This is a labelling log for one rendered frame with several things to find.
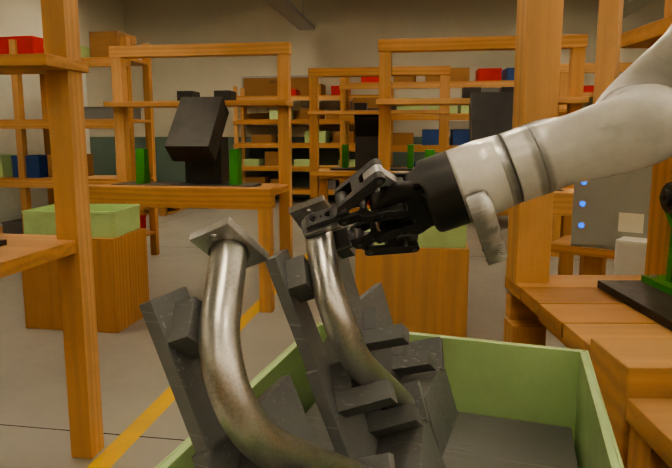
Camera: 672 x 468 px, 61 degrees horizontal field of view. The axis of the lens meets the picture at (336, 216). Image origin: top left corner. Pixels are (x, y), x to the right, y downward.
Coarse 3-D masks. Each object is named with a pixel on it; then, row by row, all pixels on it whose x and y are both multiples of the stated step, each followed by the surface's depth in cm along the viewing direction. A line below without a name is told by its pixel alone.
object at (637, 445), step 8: (632, 432) 91; (632, 440) 91; (640, 440) 88; (632, 448) 91; (640, 448) 88; (648, 448) 86; (632, 456) 91; (640, 456) 88; (648, 456) 86; (656, 456) 85; (632, 464) 91; (640, 464) 88; (648, 464) 86; (656, 464) 86; (664, 464) 85
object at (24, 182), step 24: (0, 48) 567; (24, 48) 562; (96, 48) 556; (144, 72) 589; (144, 96) 592; (0, 120) 574; (24, 120) 570; (48, 120) 566; (96, 120) 559; (144, 120) 582; (24, 144) 577; (48, 144) 616; (0, 168) 586; (24, 168) 577; (48, 168) 580; (24, 192) 581; (48, 192) 624; (144, 216) 607
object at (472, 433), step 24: (312, 408) 89; (456, 432) 81; (480, 432) 81; (504, 432) 81; (528, 432) 81; (552, 432) 81; (456, 456) 75; (480, 456) 75; (504, 456) 75; (528, 456) 75; (552, 456) 75
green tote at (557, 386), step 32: (288, 352) 81; (448, 352) 88; (480, 352) 86; (512, 352) 85; (544, 352) 83; (576, 352) 82; (256, 384) 71; (480, 384) 87; (512, 384) 85; (544, 384) 84; (576, 384) 82; (512, 416) 86; (544, 416) 84; (576, 416) 82; (192, 448) 57; (576, 448) 81; (608, 448) 56
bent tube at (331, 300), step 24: (312, 240) 58; (312, 264) 56; (336, 264) 56; (312, 288) 56; (336, 288) 54; (336, 312) 54; (336, 336) 54; (360, 336) 55; (360, 360) 55; (360, 384) 58
